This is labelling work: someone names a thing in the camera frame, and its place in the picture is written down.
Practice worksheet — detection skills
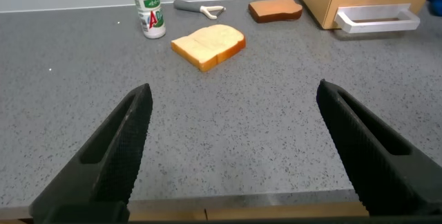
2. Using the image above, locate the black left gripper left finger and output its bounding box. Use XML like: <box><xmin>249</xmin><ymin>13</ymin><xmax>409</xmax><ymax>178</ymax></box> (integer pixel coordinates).
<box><xmin>28</xmin><ymin>82</ymin><xmax>154</xmax><ymax>223</ymax></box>

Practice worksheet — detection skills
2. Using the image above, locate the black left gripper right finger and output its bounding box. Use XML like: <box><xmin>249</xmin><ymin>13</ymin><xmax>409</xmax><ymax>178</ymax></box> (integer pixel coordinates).
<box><xmin>316</xmin><ymin>78</ymin><xmax>442</xmax><ymax>217</ymax></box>

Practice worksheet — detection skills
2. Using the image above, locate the yellow drawer with white handle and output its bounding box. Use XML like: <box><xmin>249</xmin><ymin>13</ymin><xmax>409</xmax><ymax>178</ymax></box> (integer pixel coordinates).
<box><xmin>323</xmin><ymin>0</ymin><xmax>430</xmax><ymax>35</ymax></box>

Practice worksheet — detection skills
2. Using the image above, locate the white bread slice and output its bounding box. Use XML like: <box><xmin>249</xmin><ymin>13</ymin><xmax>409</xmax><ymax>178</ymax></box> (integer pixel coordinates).
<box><xmin>170</xmin><ymin>24</ymin><xmax>247</xmax><ymax>73</ymax></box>

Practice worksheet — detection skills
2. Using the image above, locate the white AD milk bottle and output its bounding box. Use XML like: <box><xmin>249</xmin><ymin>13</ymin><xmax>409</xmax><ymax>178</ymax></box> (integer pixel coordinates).
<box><xmin>132</xmin><ymin>0</ymin><xmax>167</xmax><ymax>40</ymax></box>

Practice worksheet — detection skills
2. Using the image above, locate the brown toast slice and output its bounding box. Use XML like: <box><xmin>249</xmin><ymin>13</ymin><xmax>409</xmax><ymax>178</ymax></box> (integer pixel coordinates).
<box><xmin>247</xmin><ymin>0</ymin><xmax>304</xmax><ymax>24</ymax></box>

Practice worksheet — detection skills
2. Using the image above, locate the white peeler with grey handle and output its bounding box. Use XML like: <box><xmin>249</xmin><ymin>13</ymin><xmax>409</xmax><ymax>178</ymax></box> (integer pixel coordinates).
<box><xmin>173</xmin><ymin>0</ymin><xmax>227</xmax><ymax>21</ymax></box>

